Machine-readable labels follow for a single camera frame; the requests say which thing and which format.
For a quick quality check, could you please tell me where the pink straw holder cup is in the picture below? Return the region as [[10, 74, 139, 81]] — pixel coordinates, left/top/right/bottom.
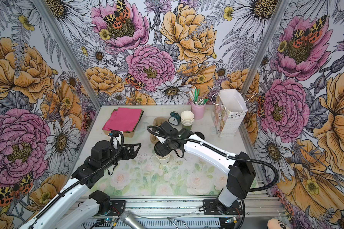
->
[[191, 103, 206, 120]]

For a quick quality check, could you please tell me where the silver microphone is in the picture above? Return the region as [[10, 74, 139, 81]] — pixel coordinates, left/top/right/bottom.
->
[[120, 211, 145, 229]]

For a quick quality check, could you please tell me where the pink plush toy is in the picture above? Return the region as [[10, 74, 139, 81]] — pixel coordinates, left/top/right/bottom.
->
[[267, 218, 290, 229]]

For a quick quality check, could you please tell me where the teal alarm clock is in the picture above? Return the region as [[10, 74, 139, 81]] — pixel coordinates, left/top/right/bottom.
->
[[168, 111, 181, 126]]

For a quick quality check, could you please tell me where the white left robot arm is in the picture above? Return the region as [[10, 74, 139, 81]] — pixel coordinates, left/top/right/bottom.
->
[[21, 131, 141, 229]]

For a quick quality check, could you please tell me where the stack of green paper cups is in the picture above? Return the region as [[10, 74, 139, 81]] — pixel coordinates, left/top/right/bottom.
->
[[181, 111, 195, 130]]

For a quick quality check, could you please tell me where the cartoon animal gift bag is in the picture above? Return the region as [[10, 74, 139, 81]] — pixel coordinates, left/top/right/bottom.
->
[[212, 89, 256, 137]]

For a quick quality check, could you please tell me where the stack of pulp cup carriers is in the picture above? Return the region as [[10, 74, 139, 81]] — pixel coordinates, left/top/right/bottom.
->
[[150, 117, 167, 144]]

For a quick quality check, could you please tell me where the stack of black lids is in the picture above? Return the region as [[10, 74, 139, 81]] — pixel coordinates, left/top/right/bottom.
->
[[194, 132, 205, 140]]

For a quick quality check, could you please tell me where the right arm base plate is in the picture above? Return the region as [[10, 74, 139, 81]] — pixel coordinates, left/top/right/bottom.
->
[[198, 199, 243, 215]]

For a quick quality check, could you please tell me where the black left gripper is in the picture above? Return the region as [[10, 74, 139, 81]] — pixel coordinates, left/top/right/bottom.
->
[[102, 144, 141, 169]]

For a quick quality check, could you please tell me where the wrapped straws bundle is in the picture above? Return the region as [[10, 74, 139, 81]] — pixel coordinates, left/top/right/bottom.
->
[[188, 88, 208, 106]]

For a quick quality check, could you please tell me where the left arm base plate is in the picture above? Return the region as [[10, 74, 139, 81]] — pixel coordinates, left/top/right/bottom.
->
[[101, 200, 126, 217]]

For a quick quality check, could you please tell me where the white paper coffee cup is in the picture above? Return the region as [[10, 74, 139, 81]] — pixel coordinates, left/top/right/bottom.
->
[[155, 154, 171, 165]]

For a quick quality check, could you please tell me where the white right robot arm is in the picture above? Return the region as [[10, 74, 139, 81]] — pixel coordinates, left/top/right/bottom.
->
[[147, 121, 279, 214]]

